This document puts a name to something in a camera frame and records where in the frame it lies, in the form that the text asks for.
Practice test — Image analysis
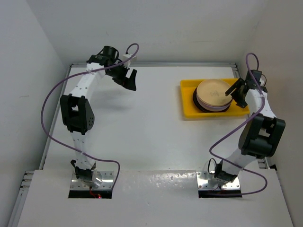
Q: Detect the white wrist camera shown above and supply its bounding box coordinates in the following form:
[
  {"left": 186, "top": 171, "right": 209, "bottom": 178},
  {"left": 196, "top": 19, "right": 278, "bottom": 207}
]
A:
[
  {"left": 121, "top": 54, "right": 137, "bottom": 64},
  {"left": 260, "top": 79, "right": 265, "bottom": 86}
]

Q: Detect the metal base plate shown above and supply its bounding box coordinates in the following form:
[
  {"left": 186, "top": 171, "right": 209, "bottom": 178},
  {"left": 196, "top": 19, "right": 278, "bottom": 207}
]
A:
[
  {"left": 70, "top": 171, "right": 114, "bottom": 191},
  {"left": 196, "top": 171, "right": 241, "bottom": 192}
]

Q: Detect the orange plate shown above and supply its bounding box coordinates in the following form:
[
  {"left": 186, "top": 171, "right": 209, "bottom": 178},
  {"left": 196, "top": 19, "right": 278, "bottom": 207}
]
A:
[
  {"left": 196, "top": 96, "right": 232, "bottom": 108},
  {"left": 197, "top": 79, "right": 232, "bottom": 105}
]

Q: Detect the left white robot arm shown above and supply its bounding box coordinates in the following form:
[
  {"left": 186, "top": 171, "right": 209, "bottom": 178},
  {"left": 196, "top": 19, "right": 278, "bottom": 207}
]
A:
[{"left": 60, "top": 46, "right": 137, "bottom": 185}]

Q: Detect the aluminium frame rail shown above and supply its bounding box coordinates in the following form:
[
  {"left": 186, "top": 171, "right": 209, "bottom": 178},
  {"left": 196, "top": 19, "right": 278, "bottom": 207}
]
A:
[{"left": 18, "top": 63, "right": 271, "bottom": 227}]

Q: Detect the steel rimmed plate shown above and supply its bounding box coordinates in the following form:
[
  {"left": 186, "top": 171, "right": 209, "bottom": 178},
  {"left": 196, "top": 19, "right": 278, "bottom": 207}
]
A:
[{"left": 193, "top": 88, "right": 227, "bottom": 113}]

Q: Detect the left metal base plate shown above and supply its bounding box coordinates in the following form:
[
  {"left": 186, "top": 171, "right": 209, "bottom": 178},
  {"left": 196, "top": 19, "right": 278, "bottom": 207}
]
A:
[{"left": 70, "top": 171, "right": 114, "bottom": 191}]

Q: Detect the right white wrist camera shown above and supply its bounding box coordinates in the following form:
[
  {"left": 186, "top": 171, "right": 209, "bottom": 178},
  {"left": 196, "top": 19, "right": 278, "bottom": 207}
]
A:
[{"left": 260, "top": 79, "right": 265, "bottom": 86}]

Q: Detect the yellow plastic bin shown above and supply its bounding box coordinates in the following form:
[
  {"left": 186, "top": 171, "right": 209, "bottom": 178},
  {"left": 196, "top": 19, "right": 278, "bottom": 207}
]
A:
[{"left": 180, "top": 79, "right": 250, "bottom": 120}]

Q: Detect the purple plate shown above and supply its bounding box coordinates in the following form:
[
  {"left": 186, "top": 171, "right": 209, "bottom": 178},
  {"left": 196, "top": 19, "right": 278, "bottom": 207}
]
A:
[{"left": 197, "top": 101, "right": 230, "bottom": 112}]

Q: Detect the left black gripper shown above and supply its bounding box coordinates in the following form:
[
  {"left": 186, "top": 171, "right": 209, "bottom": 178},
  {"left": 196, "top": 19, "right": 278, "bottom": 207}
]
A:
[{"left": 106, "top": 61, "right": 136, "bottom": 91}]

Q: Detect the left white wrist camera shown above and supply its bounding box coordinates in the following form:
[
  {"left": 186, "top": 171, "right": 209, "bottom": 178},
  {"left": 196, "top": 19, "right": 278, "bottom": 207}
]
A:
[{"left": 121, "top": 54, "right": 137, "bottom": 64}]

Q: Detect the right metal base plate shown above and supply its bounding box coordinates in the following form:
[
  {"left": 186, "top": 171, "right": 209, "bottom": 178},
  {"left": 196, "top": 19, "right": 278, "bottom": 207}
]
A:
[{"left": 196, "top": 171, "right": 241, "bottom": 192}]

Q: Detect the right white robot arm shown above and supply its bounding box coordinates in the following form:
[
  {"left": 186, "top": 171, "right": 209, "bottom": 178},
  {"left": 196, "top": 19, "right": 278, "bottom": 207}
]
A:
[{"left": 214, "top": 70, "right": 286, "bottom": 185}]

